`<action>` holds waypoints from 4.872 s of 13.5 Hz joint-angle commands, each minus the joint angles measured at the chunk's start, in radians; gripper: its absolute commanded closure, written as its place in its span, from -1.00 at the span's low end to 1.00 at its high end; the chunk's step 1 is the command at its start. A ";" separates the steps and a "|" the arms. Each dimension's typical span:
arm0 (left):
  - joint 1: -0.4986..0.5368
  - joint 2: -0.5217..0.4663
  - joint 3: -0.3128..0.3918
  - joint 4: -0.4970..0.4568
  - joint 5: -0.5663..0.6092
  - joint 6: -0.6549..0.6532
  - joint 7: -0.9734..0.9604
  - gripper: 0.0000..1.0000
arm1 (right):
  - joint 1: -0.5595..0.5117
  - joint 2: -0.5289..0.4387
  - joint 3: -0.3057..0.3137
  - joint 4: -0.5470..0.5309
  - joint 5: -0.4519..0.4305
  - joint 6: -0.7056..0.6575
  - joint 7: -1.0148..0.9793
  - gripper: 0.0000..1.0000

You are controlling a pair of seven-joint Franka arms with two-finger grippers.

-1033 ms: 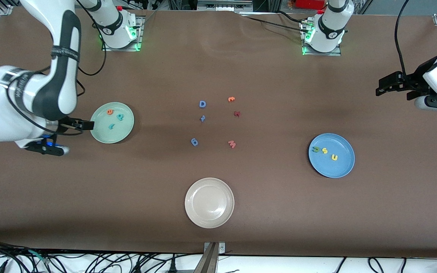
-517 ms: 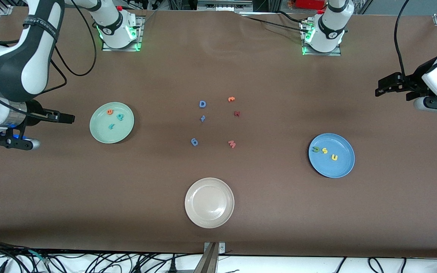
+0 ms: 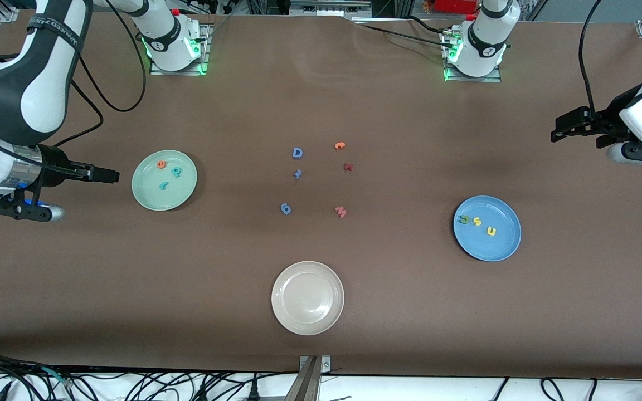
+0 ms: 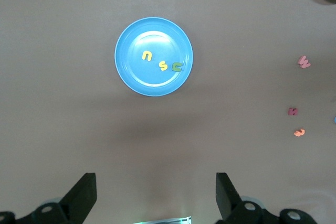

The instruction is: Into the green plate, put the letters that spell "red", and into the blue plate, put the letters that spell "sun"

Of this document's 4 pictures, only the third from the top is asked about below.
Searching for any blue plate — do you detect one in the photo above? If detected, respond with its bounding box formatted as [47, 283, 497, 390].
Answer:
[453, 195, 522, 262]

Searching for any teal cable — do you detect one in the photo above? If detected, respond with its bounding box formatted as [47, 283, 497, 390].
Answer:
[41, 366, 71, 386]

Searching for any grey power strip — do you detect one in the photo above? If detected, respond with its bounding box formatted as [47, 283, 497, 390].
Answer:
[290, 0, 372, 17]

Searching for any thin black cable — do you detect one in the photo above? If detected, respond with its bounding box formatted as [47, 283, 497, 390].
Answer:
[405, 16, 450, 35]
[354, 22, 453, 48]

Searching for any red box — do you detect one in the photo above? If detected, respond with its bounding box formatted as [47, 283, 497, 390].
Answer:
[432, 0, 479, 14]

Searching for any beige plate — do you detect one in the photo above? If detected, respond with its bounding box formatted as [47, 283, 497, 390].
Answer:
[271, 261, 345, 336]

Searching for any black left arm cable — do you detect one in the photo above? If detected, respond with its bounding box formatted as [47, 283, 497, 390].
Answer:
[578, 0, 603, 120]

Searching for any black right arm loop cable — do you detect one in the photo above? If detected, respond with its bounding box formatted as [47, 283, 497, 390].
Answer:
[70, 0, 148, 112]

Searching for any metal table edge bracket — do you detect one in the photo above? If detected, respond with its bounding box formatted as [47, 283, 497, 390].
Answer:
[285, 355, 333, 401]

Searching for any mint green plate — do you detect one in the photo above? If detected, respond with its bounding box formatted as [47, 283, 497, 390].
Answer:
[132, 150, 198, 212]

